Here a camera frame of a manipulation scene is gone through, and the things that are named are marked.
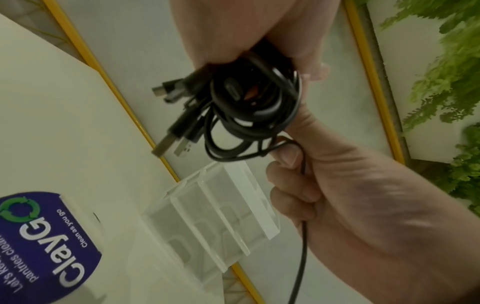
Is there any person's left hand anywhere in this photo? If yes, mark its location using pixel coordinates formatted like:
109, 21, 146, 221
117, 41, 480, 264
168, 0, 342, 82

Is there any person's right hand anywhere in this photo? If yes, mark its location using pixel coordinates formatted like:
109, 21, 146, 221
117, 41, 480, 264
265, 86, 480, 304

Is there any thin black cable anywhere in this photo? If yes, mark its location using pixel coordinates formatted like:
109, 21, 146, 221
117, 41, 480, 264
151, 68, 286, 163
276, 139, 311, 304

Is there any thick black cable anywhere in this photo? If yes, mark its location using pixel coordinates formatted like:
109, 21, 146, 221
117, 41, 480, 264
151, 41, 303, 163

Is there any white plastic drawer organizer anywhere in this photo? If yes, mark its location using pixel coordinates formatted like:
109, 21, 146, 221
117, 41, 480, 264
142, 161, 283, 286

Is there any green hanging plant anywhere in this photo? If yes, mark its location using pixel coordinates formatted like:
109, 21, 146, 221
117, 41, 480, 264
353, 0, 480, 217

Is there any white table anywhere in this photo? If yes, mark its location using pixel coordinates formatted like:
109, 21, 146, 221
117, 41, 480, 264
0, 13, 260, 304

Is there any round purple sticker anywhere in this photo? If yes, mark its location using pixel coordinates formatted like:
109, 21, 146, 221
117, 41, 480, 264
0, 191, 103, 304

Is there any yellow wall trim bar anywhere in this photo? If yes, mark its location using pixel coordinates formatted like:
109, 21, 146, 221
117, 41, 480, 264
342, 0, 406, 166

